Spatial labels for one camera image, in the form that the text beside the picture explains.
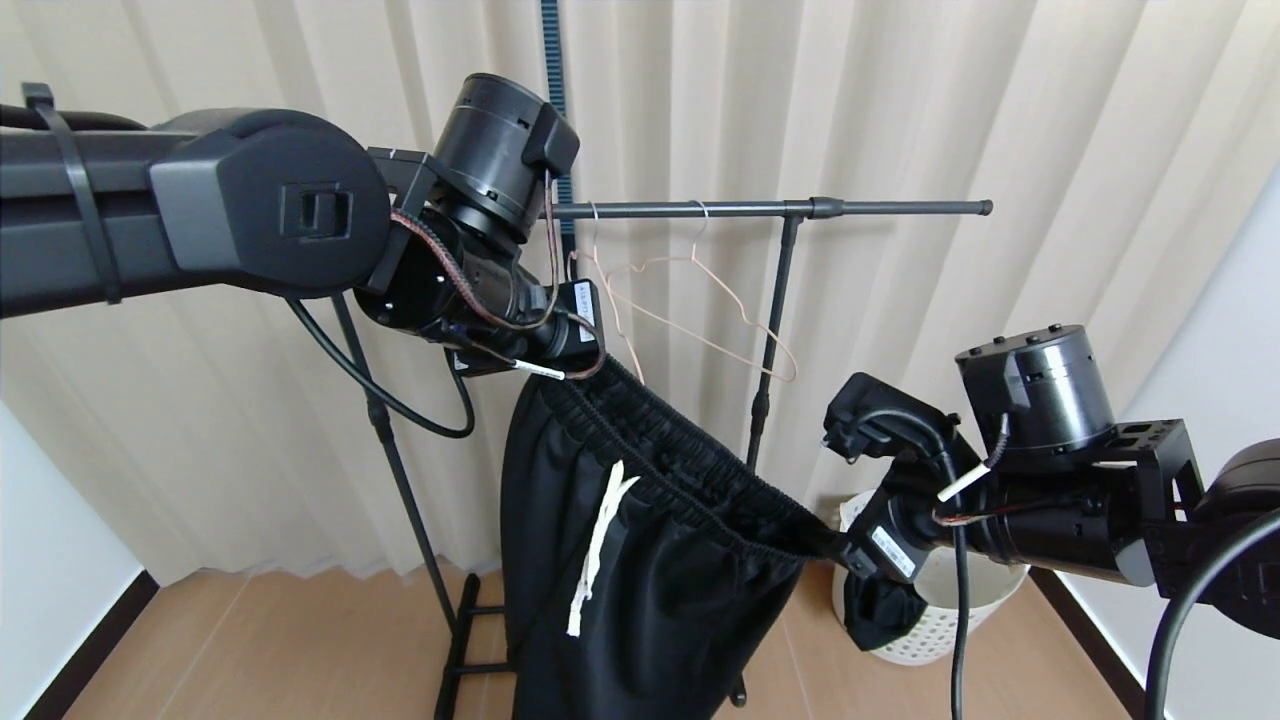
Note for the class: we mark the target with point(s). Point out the pink clothes hanger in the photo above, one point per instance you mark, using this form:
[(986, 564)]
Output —
[(720, 290), (622, 330)]

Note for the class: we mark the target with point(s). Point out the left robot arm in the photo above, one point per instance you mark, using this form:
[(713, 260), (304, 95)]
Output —
[(250, 200)]

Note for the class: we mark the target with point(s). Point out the white curtain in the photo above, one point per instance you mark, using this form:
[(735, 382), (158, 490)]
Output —
[(900, 100), (200, 450)]

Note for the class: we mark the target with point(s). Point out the black shorts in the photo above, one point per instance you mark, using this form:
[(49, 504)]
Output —
[(660, 600)]

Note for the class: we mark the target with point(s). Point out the window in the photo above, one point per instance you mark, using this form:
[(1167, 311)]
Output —
[(550, 40)]

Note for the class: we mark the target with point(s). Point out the black garment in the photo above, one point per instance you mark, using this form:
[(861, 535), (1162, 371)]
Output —
[(885, 615)]

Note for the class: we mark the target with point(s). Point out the black clothes rack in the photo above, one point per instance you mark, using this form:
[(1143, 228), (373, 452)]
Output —
[(800, 209)]

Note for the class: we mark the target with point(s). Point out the white laundry basket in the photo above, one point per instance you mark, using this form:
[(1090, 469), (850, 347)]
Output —
[(1000, 600)]

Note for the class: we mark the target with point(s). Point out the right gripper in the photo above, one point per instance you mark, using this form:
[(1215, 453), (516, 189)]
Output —
[(920, 520)]

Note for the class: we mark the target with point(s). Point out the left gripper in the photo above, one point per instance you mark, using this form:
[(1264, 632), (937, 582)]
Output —
[(560, 330)]

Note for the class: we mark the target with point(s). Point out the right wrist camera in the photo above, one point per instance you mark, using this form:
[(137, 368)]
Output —
[(880, 415)]

